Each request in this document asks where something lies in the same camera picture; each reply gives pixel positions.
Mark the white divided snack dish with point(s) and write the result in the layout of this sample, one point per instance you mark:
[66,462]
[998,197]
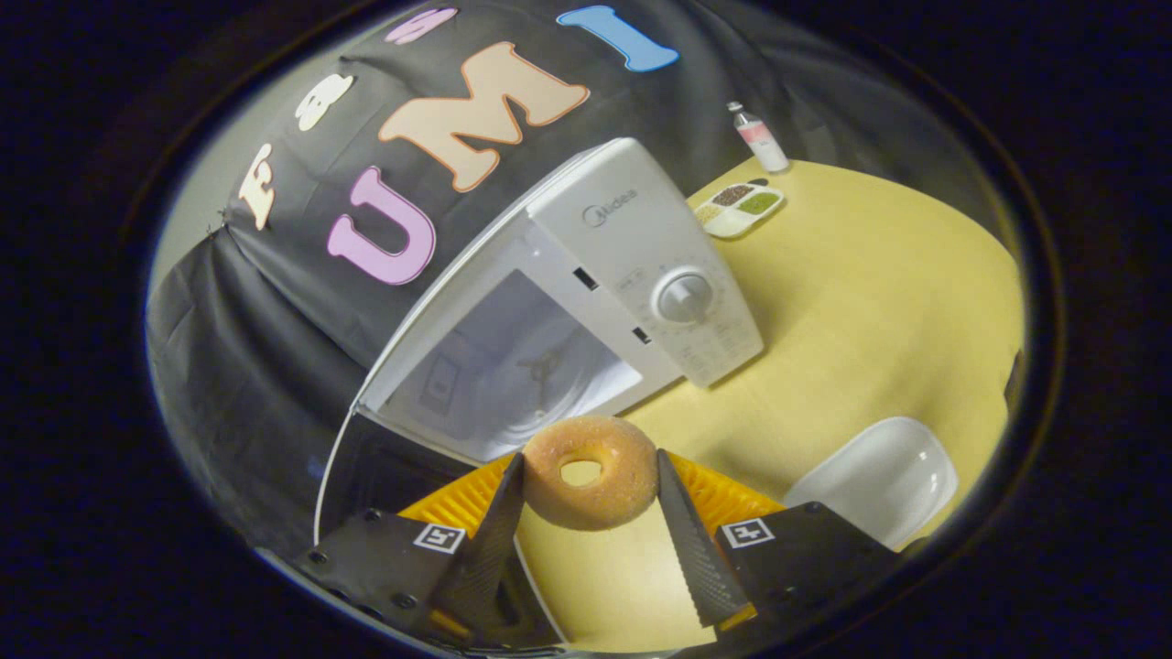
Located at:
[723,226]

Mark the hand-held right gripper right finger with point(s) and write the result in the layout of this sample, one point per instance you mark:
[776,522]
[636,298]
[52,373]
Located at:
[700,558]

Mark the white microwave oven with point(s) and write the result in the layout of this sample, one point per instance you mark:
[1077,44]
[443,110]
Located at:
[632,238]

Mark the sugared doughnut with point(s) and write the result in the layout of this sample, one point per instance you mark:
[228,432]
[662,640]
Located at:
[549,499]

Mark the white oval plate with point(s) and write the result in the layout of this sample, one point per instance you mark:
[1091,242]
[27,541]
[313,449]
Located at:
[879,476]

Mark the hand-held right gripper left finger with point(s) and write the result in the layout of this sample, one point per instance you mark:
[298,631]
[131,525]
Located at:
[485,558]

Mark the small pink label bottle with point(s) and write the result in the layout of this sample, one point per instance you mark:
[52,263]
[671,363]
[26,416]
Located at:
[765,142]

